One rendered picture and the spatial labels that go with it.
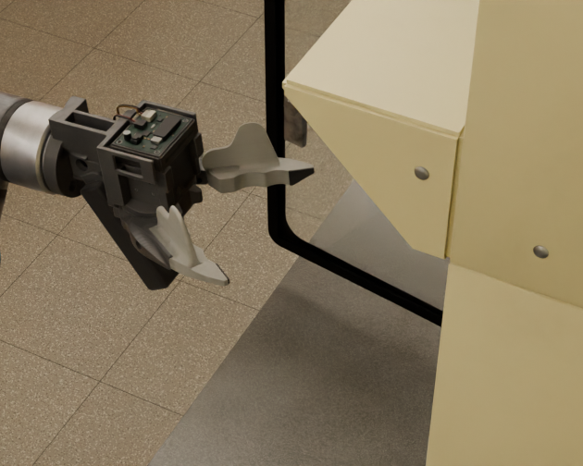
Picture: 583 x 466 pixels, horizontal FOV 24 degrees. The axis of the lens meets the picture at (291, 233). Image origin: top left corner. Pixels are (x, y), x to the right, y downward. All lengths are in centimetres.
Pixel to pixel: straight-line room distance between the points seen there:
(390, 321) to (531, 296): 62
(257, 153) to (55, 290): 171
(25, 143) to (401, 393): 47
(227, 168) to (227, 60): 224
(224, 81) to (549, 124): 260
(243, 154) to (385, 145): 36
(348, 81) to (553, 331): 20
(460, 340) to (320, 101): 19
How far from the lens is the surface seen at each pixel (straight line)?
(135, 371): 264
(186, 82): 331
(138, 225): 110
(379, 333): 142
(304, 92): 79
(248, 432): 133
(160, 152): 108
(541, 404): 88
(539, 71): 72
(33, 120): 116
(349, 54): 82
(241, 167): 114
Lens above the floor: 199
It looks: 43 degrees down
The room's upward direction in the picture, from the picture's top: straight up
